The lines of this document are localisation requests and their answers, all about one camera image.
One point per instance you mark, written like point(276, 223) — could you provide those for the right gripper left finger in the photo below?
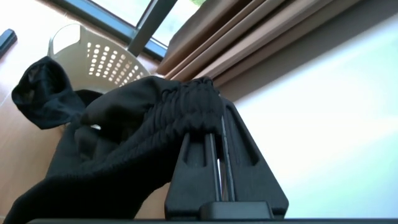
point(194, 186)

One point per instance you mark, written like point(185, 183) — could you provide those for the black shorts with white stripes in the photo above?
point(124, 149)

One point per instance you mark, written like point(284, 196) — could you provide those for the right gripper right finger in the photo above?
point(248, 180)

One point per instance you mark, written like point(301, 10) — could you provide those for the white laundry basket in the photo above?
point(102, 62)

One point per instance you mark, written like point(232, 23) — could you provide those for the brown curtain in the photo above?
point(233, 40)

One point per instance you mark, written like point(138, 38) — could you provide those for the heap of clothes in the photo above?
point(43, 93)

